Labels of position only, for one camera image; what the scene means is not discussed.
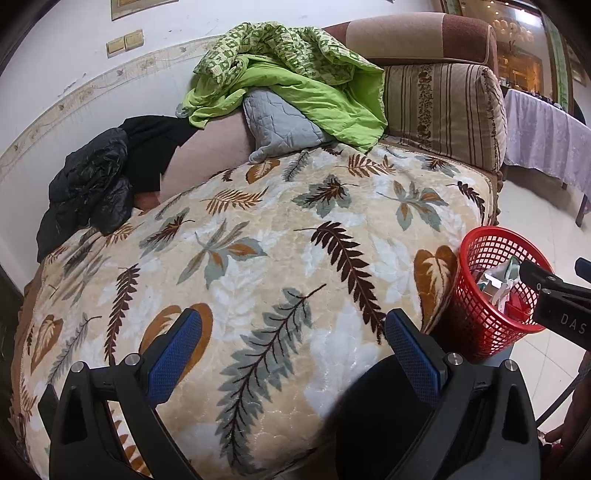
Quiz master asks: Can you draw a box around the table with lilac tablecloth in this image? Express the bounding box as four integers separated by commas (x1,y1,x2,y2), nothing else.
502,88,591,228

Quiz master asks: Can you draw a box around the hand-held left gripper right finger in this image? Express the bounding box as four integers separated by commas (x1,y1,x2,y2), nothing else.
385,308,541,480

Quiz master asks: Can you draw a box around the striped brown sofa cushion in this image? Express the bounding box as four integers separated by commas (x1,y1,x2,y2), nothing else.
383,62,509,174

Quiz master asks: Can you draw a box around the framed wall picture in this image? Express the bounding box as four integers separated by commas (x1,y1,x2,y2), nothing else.
111,0,178,21

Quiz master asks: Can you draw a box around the red plastic basket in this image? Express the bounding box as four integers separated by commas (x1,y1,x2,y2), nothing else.
445,226,555,363

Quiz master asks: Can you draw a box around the leaf print blanket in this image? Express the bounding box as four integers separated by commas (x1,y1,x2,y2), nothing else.
9,143,502,480

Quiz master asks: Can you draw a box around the black cloth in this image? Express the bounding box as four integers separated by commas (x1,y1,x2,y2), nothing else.
121,115,200,192

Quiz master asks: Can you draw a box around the white medicine box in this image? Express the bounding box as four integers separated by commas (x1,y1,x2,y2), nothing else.
477,270,511,311

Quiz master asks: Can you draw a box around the green quilt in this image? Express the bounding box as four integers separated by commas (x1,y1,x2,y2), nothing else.
182,21,389,154

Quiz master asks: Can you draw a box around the torn red carton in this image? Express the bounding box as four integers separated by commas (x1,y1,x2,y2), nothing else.
505,291,536,324

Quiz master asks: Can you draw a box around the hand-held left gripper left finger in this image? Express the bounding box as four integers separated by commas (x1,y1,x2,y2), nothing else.
48,307,205,480

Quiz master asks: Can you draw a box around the grey quilted pillow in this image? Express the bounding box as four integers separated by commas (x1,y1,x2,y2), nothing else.
242,88,333,164

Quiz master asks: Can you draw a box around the black puffer jacket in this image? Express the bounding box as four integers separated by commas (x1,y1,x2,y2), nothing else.
36,127,134,261

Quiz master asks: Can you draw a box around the glass cabinet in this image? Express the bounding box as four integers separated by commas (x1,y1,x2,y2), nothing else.
438,0,585,112

